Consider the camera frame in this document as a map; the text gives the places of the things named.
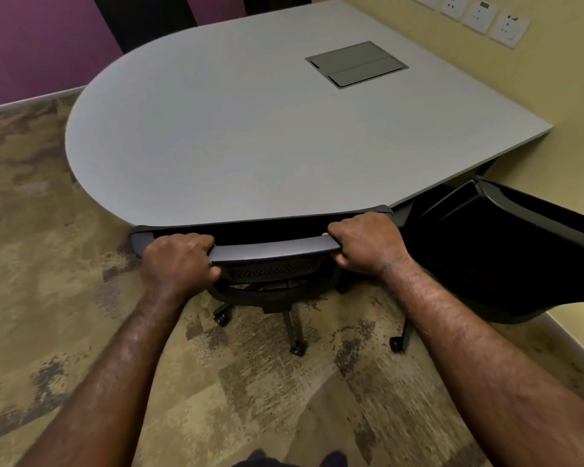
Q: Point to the person's right hand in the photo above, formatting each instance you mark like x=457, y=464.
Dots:
x=372, y=245

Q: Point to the person's left hand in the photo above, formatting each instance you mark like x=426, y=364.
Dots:
x=173, y=267

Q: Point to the person's right thumb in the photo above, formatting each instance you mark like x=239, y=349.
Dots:
x=346, y=260

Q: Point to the person's left thumb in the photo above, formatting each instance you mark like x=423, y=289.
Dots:
x=210, y=276

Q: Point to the black mesh office chair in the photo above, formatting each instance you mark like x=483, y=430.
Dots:
x=272, y=250

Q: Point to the person's left forearm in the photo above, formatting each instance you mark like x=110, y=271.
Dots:
x=112, y=384

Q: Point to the person's right forearm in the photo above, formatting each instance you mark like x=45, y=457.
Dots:
x=477, y=364

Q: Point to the person's dark shoe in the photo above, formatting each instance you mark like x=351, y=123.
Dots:
x=255, y=459
x=334, y=459

